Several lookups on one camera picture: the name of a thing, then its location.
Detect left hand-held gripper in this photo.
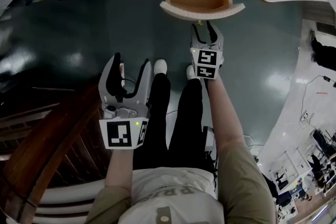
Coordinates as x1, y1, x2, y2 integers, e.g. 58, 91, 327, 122
98, 52, 153, 150

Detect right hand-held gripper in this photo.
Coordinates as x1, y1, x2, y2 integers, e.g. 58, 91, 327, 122
190, 20, 225, 80

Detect person's left forearm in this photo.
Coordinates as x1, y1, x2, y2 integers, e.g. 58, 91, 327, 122
104, 148, 135, 189

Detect person's right forearm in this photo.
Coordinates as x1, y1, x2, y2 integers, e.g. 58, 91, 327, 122
203, 76, 247, 149

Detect person's left white shoe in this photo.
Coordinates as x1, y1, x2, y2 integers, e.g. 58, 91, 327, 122
153, 59, 169, 76

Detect person's white shoe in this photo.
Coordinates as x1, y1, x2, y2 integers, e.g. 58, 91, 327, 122
185, 65, 201, 81
153, 59, 169, 76

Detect person's right white shoe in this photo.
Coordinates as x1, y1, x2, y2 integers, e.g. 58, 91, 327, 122
185, 65, 201, 81

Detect person's left leg black trousers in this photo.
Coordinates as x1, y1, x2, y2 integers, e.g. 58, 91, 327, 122
132, 72, 172, 170

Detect person's leg black trousers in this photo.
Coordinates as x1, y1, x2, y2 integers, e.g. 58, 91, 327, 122
167, 77, 205, 172
132, 72, 172, 170

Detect person's right leg black trousers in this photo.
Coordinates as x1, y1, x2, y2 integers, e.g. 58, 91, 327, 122
167, 77, 205, 172

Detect person's white and olive shirt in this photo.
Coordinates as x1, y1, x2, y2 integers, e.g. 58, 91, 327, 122
84, 135, 278, 224

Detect white slatted chair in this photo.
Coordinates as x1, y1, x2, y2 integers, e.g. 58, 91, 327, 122
5, 178, 108, 224

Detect white office desk with monitor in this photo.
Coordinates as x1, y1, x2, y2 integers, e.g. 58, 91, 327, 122
269, 148, 316, 208

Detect black floor cable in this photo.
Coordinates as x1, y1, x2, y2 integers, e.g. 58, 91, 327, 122
298, 74, 336, 126

